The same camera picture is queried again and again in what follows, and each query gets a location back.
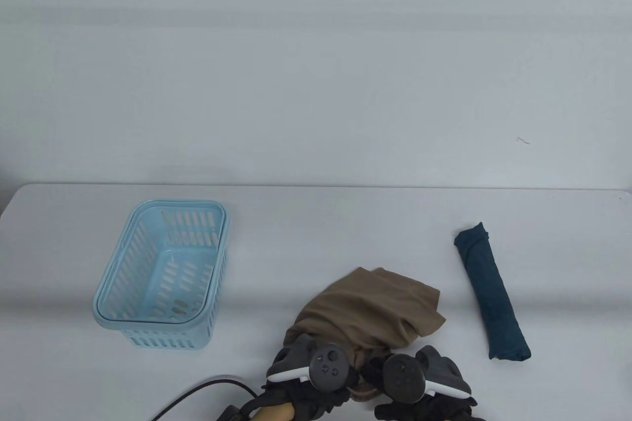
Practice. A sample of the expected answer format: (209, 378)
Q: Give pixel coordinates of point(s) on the person's right hand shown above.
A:
(424, 408)

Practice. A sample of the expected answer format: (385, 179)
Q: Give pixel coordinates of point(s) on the person's left hand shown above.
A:
(306, 396)

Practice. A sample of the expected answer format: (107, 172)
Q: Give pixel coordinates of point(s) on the brown cloth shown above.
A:
(365, 302)

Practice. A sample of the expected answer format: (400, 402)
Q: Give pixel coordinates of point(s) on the teal shorts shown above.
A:
(489, 292)

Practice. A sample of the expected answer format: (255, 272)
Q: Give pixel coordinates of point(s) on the person's left forearm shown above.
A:
(274, 413)

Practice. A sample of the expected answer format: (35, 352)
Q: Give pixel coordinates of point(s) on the grey white left controller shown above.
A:
(328, 364)

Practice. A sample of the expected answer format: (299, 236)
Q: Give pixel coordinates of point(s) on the light blue plastic basket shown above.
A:
(111, 312)

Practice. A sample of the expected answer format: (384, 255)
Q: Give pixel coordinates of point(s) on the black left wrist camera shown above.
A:
(232, 413)

